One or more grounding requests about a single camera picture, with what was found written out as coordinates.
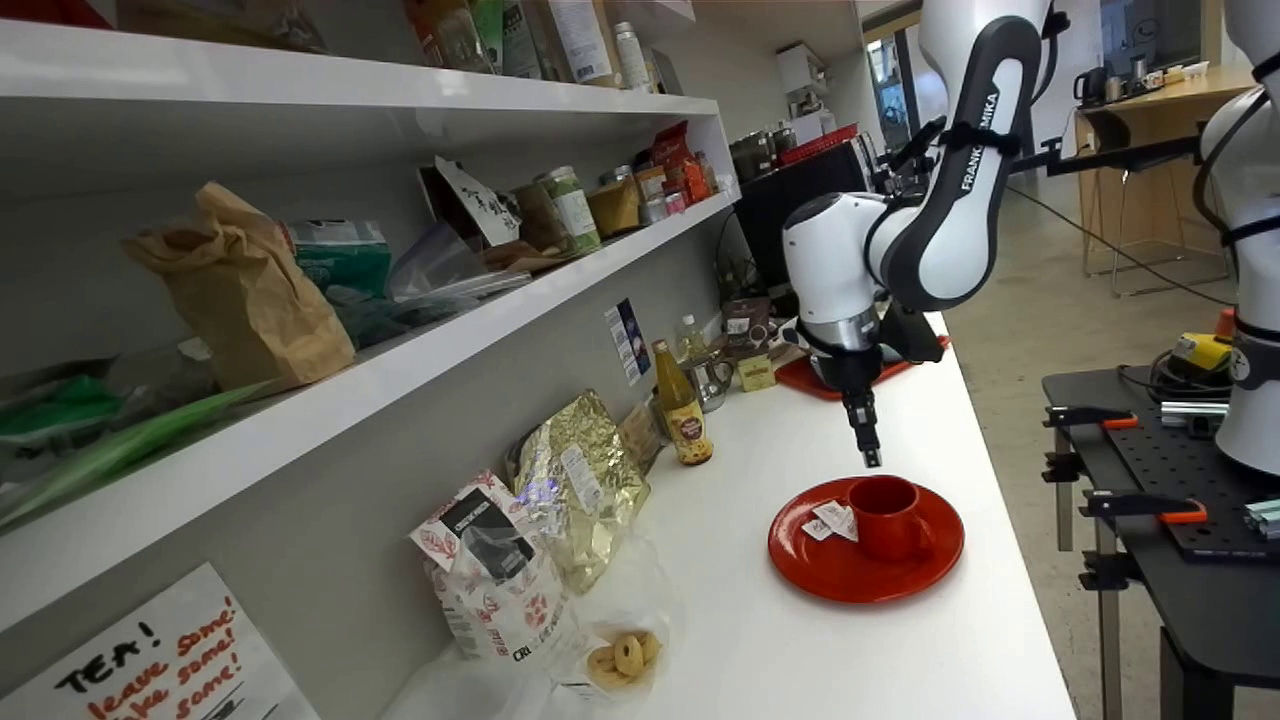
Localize red packages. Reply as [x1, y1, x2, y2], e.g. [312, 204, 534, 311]
[643, 119, 720, 219]

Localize white sugar packets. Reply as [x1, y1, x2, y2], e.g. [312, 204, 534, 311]
[801, 500, 863, 549]

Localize white plastic bottle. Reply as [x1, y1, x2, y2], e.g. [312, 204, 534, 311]
[608, 17, 660, 96]

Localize red serving tray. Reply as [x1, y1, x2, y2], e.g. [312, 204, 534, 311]
[772, 335, 953, 406]

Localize brown jar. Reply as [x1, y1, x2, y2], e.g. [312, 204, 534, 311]
[584, 171, 647, 245]

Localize green plastic package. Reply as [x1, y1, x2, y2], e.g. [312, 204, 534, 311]
[0, 356, 275, 531]

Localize handwritten tea sign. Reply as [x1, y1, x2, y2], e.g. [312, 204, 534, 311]
[0, 561, 320, 720]

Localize black workbench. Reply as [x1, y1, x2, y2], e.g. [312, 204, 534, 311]
[1040, 364, 1280, 720]

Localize orange handled clamp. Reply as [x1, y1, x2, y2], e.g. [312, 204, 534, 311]
[1081, 490, 1216, 537]
[1040, 401, 1149, 441]

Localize teal box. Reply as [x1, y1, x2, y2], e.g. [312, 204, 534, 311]
[290, 218, 402, 306]

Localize black boom rod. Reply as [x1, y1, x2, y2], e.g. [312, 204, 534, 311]
[1006, 128, 1203, 186]

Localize clear oil bottle white cap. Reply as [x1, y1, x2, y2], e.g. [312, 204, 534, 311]
[674, 311, 711, 373]

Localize brown paper bag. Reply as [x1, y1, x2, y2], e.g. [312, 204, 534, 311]
[119, 181, 361, 397]

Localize yellow tool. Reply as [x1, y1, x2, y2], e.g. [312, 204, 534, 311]
[1176, 327, 1239, 382]

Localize red cup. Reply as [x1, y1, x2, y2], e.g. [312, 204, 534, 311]
[848, 473, 940, 564]

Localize thin black cable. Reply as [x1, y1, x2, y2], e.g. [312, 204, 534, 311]
[1008, 181, 1239, 311]

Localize gold tin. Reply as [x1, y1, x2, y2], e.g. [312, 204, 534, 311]
[728, 349, 782, 397]

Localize gold foil bag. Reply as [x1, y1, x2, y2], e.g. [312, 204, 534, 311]
[508, 388, 657, 600]

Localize white wall shelf unit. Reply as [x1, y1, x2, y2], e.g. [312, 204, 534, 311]
[0, 17, 743, 639]

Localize brown bottle with yellow label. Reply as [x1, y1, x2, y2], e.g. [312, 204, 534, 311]
[647, 342, 720, 473]

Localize red round plate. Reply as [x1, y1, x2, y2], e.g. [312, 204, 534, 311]
[765, 473, 970, 613]

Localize wooden desk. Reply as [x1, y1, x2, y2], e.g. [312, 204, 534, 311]
[1072, 62, 1266, 287]

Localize white coffee bag red print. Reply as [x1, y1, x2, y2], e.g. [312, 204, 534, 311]
[408, 473, 572, 667]

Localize white and black card package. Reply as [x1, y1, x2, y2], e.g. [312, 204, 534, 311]
[418, 152, 526, 252]

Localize jar with green label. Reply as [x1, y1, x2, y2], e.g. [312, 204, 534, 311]
[535, 166, 605, 260]

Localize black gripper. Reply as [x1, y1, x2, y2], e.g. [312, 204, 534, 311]
[798, 301, 953, 473]

